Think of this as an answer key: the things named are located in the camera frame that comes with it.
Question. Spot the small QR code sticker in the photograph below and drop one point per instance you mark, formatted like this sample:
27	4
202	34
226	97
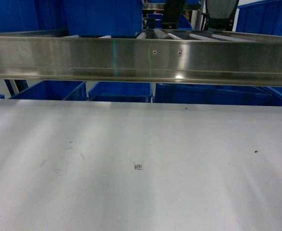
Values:
138	165

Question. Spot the blue bin upper right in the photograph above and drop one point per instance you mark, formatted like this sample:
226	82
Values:
261	17

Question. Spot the blue bin lower left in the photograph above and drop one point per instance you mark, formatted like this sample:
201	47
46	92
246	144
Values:
55	90

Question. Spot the blue bin lower right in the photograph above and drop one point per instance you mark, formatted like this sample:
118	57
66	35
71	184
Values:
218	94

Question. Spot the blue bin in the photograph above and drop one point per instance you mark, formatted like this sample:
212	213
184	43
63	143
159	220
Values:
218	94
121	92
261	17
80	17
55	90

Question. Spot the blue bin upper left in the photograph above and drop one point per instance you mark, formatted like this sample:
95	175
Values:
80	17

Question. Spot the stainless steel shelf rail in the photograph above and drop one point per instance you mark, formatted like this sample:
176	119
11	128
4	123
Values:
153	55

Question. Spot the blue bin lower middle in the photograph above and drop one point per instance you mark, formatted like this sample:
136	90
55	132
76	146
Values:
121	92

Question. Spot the black office chair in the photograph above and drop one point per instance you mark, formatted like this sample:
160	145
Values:
219	14

